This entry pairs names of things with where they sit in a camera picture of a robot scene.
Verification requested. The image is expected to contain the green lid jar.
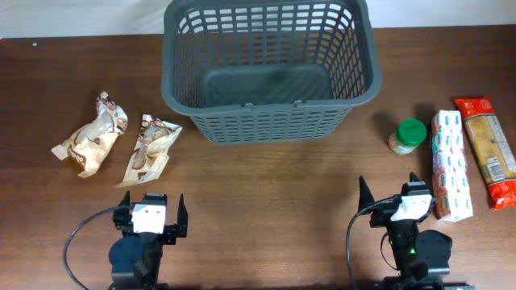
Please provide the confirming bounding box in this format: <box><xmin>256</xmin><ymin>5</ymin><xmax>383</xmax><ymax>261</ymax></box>
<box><xmin>388</xmin><ymin>118</ymin><xmax>427</xmax><ymax>155</ymax></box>

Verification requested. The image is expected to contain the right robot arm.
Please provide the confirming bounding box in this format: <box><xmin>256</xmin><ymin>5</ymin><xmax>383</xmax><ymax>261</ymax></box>
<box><xmin>346</xmin><ymin>172</ymin><xmax>475</xmax><ymax>290</ymax></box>

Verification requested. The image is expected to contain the grey plastic basket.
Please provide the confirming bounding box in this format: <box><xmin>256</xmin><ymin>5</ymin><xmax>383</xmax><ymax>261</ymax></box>
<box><xmin>161</xmin><ymin>0</ymin><xmax>382</xmax><ymax>144</ymax></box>

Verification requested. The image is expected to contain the tissue pocket pack bundle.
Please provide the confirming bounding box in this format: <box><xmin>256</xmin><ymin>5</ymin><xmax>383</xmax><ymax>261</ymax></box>
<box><xmin>431</xmin><ymin>110</ymin><xmax>473</xmax><ymax>222</ymax></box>

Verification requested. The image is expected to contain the brown snack bag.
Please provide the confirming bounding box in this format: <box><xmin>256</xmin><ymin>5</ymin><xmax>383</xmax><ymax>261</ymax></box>
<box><xmin>117</xmin><ymin>114</ymin><xmax>182</xmax><ymax>188</ymax></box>
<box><xmin>51</xmin><ymin>91</ymin><xmax>128</xmax><ymax>178</ymax></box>

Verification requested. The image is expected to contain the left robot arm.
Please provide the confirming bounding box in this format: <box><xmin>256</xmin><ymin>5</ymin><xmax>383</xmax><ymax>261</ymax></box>
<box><xmin>108</xmin><ymin>193</ymin><xmax>189</xmax><ymax>290</ymax></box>

